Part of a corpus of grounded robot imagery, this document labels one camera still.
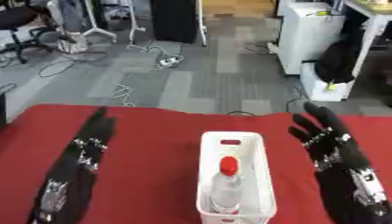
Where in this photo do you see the white stand base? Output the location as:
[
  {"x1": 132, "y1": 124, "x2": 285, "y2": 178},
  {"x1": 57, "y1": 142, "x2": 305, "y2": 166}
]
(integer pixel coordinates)
[{"x1": 80, "y1": 0, "x2": 147, "y2": 44}]

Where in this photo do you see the black office chair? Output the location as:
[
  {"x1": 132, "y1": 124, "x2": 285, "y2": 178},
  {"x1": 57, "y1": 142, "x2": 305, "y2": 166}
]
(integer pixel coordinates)
[{"x1": 0, "y1": 0, "x2": 67, "y2": 65}]

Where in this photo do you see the white box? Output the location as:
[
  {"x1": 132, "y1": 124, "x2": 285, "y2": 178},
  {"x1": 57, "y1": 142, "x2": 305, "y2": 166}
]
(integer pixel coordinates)
[{"x1": 298, "y1": 62, "x2": 357, "y2": 102}]

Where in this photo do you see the white cabinet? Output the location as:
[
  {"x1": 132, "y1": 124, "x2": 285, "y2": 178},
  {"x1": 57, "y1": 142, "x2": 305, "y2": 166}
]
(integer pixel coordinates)
[{"x1": 276, "y1": 1, "x2": 347, "y2": 76}]

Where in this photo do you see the white power strip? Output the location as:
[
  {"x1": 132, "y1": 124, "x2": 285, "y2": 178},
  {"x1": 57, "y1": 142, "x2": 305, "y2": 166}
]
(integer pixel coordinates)
[{"x1": 156, "y1": 55, "x2": 184, "y2": 70}]

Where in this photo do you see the white plastic basket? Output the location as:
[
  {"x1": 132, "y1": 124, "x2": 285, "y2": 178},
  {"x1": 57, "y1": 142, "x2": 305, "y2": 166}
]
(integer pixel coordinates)
[{"x1": 194, "y1": 130, "x2": 279, "y2": 224}]

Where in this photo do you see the white table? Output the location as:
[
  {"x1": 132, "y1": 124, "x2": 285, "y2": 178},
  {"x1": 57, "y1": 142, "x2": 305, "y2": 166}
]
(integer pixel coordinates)
[{"x1": 343, "y1": 0, "x2": 392, "y2": 78}]

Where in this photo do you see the black backpack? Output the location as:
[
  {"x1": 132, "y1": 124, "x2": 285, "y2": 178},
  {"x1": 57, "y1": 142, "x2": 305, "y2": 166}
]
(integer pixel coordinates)
[{"x1": 312, "y1": 38, "x2": 361, "y2": 85}]

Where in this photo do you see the black cabinet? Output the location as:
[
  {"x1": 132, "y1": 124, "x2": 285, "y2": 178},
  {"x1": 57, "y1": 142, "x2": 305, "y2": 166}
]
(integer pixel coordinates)
[{"x1": 148, "y1": 0, "x2": 200, "y2": 44}]

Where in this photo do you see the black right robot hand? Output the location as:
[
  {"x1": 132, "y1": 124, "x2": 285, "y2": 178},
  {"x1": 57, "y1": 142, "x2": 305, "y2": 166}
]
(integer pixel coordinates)
[{"x1": 286, "y1": 101, "x2": 392, "y2": 224}]

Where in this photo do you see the black floor cable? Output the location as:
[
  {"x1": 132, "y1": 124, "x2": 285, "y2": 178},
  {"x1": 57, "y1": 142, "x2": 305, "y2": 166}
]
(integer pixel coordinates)
[{"x1": 37, "y1": 51, "x2": 110, "y2": 79}]

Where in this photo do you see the clear bottle with red cap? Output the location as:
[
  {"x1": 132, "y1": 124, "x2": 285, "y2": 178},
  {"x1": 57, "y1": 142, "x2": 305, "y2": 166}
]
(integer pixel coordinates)
[{"x1": 208, "y1": 155, "x2": 245, "y2": 216}]

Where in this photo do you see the white floor cable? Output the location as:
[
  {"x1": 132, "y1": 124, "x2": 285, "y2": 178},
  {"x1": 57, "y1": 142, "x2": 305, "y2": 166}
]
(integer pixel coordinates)
[{"x1": 108, "y1": 83, "x2": 138, "y2": 108}]

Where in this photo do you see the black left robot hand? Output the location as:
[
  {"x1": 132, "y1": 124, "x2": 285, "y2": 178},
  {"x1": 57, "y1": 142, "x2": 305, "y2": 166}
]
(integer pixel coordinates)
[{"x1": 25, "y1": 106, "x2": 118, "y2": 224}]

